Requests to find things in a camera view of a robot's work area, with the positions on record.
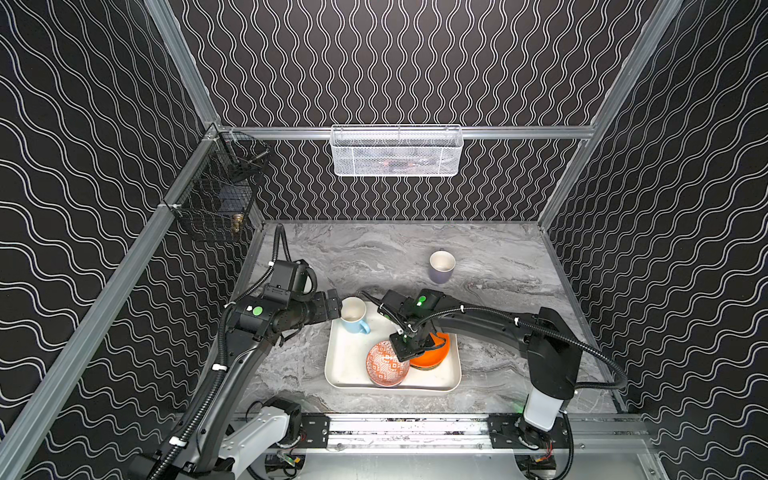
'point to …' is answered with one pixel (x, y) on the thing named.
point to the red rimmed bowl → (383, 365)
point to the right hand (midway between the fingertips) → (405, 357)
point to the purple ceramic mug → (441, 266)
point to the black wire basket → (216, 189)
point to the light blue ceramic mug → (352, 315)
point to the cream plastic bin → (346, 355)
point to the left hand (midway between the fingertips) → (326, 304)
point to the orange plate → (435, 355)
